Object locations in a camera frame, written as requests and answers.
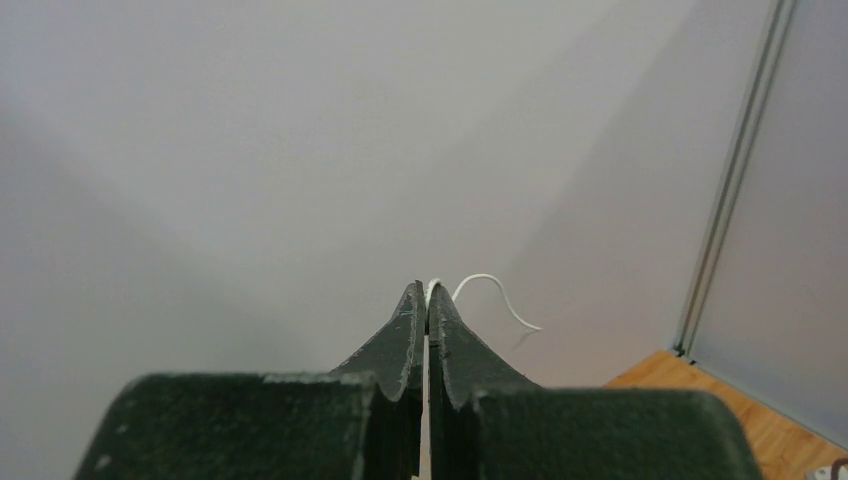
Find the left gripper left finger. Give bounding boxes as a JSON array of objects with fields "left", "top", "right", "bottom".
[{"left": 75, "top": 281, "right": 426, "bottom": 479}]

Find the white wire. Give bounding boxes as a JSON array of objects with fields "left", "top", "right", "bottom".
[{"left": 418, "top": 273, "right": 543, "bottom": 480}]

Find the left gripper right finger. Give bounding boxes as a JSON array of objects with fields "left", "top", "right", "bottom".
[{"left": 427, "top": 283, "right": 762, "bottom": 479}]

